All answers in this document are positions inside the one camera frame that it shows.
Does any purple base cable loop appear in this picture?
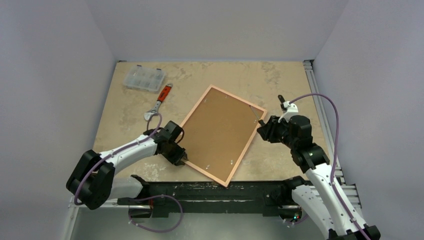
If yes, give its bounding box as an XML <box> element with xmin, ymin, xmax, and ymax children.
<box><xmin>127</xmin><ymin>194</ymin><xmax>184</xmax><ymax>233</ymax></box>

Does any black adjustable wrench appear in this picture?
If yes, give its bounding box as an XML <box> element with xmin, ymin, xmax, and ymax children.
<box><xmin>277</xmin><ymin>94</ymin><xmax>287</xmax><ymax>111</ymax></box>

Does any pink picture frame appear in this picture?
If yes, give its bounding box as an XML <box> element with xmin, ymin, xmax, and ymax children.
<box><xmin>180</xmin><ymin>85</ymin><xmax>268</xmax><ymax>187</ymax></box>

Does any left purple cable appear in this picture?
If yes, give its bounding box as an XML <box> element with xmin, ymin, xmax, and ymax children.
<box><xmin>73</xmin><ymin>112</ymin><xmax>163</xmax><ymax>206</ymax></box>

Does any yellow black screwdriver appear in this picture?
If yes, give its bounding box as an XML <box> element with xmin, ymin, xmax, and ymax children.
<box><xmin>249</xmin><ymin>105</ymin><xmax>260</xmax><ymax>122</ymax></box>

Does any red handled adjustable wrench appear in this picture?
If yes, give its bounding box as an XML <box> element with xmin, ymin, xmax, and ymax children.
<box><xmin>143</xmin><ymin>83</ymin><xmax>173</xmax><ymax>121</ymax></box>

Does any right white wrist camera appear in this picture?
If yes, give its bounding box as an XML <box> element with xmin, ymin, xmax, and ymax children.
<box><xmin>278</xmin><ymin>101</ymin><xmax>299</xmax><ymax>123</ymax></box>

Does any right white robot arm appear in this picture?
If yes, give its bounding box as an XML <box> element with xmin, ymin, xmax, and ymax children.
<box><xmin>257</xmin><ymin>115</ymin><xmax>381</xmax><ymax>240</ymax></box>

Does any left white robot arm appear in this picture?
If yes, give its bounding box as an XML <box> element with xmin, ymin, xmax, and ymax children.
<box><xmin>65</xmin><ymin>121</ymin><xmax>187</xmax><ymax>210</ymax></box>

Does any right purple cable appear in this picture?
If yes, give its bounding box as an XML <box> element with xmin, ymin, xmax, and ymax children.
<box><xmin>288</xmin><ymin>93</ymin><xmax>372</xmax><ymax>240</ymax></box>

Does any aluminium frame rail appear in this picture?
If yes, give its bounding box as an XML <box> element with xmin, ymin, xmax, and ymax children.
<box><xmin>67</xmin><ymin>59</ymin><xmax>363</xmax><ymax>210</ymax></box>

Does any clear plastic screw box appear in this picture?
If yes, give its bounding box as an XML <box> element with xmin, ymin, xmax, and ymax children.
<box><xmin>123</xmin><ymin>65</ymin><xmax>166</xmax><ymax>93</ymax></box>

